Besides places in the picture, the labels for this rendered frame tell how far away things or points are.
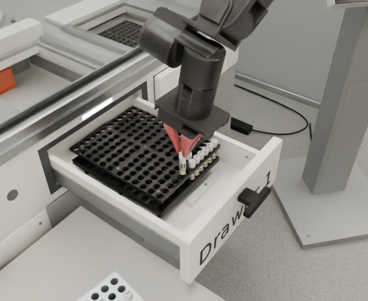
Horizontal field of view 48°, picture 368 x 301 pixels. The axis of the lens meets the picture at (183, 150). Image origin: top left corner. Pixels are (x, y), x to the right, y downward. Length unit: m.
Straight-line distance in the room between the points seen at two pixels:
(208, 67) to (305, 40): 1.91
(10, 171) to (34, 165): 0.05
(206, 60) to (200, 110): 0.08
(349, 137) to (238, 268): 0.68
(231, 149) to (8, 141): 0.40
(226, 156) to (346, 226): 1.13
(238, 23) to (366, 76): 1.12
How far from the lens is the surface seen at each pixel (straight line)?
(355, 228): 1.90
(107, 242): 0.82
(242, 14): 0.55
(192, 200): 0.75
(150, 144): 0.79
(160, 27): 0.60
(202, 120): 0.62
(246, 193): 0.68
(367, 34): 1.54
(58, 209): 0.88
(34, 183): 0.80
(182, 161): 0.70
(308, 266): 1.76
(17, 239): 0.85
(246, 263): 1.71
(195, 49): 0.56
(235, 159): 0.82
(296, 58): 2.51
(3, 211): 0.79
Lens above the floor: 1.40
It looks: 41 degrees down
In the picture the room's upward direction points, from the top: straight up
